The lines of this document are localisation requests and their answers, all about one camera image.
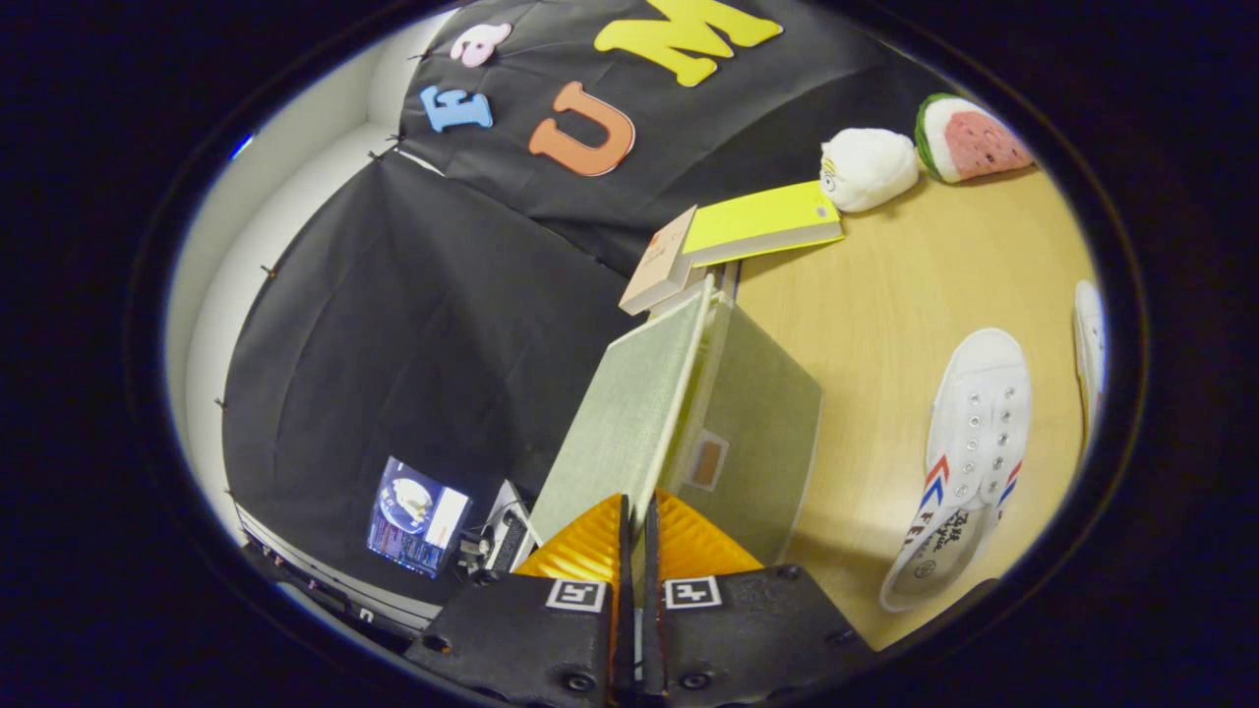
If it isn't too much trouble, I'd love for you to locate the yellow book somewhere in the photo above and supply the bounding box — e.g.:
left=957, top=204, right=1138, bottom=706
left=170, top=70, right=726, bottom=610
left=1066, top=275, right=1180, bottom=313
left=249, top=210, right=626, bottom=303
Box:
left=681, top=180, right=845, bottom=268

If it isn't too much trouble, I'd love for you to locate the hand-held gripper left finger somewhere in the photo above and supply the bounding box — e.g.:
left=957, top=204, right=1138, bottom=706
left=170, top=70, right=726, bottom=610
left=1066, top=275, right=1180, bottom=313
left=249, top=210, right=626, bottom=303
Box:
left=403, top=492, right=635, bottom=708

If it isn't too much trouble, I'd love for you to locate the beige book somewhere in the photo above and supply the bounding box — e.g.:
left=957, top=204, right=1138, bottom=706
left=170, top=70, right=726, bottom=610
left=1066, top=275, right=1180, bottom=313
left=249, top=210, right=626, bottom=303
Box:
left=618, top=205, right=701, bottom=317

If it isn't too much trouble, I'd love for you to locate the stack of pale books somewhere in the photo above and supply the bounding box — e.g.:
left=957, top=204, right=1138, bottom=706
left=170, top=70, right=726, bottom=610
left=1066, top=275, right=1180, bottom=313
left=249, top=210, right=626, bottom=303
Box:
left=644, top=262, right=741, bottom=321

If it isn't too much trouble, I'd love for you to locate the white canvas shoe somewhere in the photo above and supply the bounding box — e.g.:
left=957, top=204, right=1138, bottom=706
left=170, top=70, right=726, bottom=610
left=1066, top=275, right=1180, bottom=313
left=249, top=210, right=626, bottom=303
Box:
left=878, top=327, right=1033, bottom=614
left=1071, top=280, right=1109, bottom=453

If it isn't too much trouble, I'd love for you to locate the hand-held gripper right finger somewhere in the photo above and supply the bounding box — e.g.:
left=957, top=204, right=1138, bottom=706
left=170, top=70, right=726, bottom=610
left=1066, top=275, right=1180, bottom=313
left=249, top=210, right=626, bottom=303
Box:
left=641, top=490, right=876, bottom=708

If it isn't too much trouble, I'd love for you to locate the white plush toy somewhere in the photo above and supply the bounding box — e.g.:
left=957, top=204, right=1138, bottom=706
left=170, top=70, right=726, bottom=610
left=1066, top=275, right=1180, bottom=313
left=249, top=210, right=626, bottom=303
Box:
left=819, top=128, right=921, bottom=213

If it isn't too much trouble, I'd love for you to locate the green fabric storage box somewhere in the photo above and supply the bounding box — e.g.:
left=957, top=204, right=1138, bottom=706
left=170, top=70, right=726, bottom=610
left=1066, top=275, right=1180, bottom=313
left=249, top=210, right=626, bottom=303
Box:
left=528, top=273, right=824, bottom=569

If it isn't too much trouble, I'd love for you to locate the laptop screen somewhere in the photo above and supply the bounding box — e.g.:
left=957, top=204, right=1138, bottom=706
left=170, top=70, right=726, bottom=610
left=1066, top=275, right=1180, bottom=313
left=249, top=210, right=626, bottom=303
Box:
left=366, top=455, right=471, bottom=579

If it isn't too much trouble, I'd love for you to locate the watermelon slice plush toy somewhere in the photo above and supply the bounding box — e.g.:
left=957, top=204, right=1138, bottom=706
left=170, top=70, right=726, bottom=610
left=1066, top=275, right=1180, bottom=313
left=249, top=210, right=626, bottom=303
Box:
left=914, top=93, right=1036, bottom=185

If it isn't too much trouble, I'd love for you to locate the black backdrop cloth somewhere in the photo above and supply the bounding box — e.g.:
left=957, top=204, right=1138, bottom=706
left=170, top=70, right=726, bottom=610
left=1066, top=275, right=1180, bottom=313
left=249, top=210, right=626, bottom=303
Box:
left=221, top=0, right=945, bottom=611

